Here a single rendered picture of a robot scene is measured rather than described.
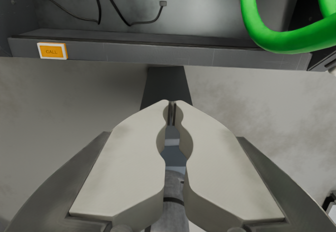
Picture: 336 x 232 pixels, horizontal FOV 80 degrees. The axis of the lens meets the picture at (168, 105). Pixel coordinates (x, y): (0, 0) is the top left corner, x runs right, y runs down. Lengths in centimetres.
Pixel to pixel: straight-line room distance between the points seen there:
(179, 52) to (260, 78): 123
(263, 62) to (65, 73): 137
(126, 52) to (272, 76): 133
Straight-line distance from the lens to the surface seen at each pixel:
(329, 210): 277
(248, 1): 22
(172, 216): 61
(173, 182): 66
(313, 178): 252
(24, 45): 51
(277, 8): 60
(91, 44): 45
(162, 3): 53
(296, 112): 190
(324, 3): 26
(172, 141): 73
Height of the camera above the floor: 136
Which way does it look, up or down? 61 degrees down
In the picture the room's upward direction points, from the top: 179 degrees clockwise
